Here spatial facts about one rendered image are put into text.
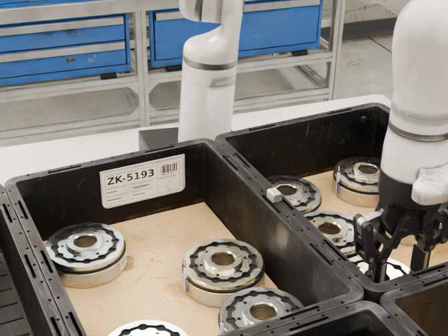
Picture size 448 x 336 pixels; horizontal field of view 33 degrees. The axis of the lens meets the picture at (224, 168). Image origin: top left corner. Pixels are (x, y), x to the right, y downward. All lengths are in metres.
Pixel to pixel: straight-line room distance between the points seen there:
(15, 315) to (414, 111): 0.52
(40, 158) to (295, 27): 1.76
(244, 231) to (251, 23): 2.06
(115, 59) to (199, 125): 1.65
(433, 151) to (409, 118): 0.05
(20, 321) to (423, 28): 0.56
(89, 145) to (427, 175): 0.90
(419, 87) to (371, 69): 3.09
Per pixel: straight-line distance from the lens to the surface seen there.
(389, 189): 0.86
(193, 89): 1.26
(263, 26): 3.04
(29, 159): 1.55
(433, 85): 0.79
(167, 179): 1.08
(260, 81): 3.66
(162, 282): 0.97
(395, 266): 0.97
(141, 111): 2.98
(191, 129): 1.29
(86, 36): 2.85
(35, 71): 2.87
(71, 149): 1.57
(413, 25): 0.76
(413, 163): 0.83
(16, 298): 0.98
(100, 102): 3.45
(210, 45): 1.23
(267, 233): 0.95
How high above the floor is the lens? 1.43
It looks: 30 degrees down
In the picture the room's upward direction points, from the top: 1 degrees clockwise
